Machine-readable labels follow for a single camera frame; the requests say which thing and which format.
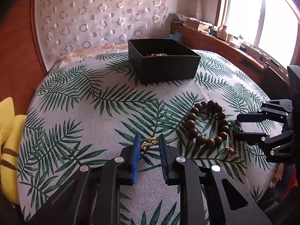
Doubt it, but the brown wooden bead bracelet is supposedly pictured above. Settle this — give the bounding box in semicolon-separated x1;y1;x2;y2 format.
185;100;244;148

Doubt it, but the gold ring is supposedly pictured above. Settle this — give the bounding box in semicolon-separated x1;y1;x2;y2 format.
140;137;160;149

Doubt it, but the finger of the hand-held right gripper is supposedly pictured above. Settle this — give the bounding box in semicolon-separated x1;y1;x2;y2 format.
237;99;293;123
234;129;296;163

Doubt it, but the white container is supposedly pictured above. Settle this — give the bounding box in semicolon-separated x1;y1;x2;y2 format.
227;34;245;49

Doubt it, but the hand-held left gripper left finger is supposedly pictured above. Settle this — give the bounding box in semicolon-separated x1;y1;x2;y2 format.
28;135;141;225

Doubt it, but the brown wooden wardrobe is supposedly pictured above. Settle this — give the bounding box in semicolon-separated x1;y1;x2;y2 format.
0;0;50;116

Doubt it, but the small gold pendant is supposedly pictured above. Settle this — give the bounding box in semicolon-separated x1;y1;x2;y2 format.
224;146;236;161

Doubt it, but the cardboard box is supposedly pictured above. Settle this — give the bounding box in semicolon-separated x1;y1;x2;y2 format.
185;19;212;32

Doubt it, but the circle pattern wall curtain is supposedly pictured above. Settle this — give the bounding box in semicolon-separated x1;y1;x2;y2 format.
35;0;172;59

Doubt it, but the pink jug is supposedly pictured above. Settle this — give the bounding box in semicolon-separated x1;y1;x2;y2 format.
219;25;228;41

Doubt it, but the long wooden cabinet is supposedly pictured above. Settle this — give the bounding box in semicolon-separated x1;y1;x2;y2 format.
170;22;289;85

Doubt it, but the person's dark clothing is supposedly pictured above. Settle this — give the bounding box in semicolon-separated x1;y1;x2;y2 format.
258;163;300;225

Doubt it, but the floral blanket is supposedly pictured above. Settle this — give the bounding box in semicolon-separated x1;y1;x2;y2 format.
48;43;132;71

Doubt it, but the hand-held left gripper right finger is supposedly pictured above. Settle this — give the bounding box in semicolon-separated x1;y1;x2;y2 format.
158;133;273;225

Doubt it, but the black square box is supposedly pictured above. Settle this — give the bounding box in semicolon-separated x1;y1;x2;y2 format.
128;39;201;85

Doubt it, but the window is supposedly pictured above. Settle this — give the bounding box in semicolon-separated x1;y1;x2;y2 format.
217;0;300;69

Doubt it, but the blue plastic bag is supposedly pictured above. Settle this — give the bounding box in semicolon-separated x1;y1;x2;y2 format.
172;31;185;42

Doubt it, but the yellow plush toy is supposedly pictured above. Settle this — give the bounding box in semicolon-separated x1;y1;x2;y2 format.
0;97;28;204

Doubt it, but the pale window curtain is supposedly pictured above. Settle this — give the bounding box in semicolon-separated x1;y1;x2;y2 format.
190;0;205;23

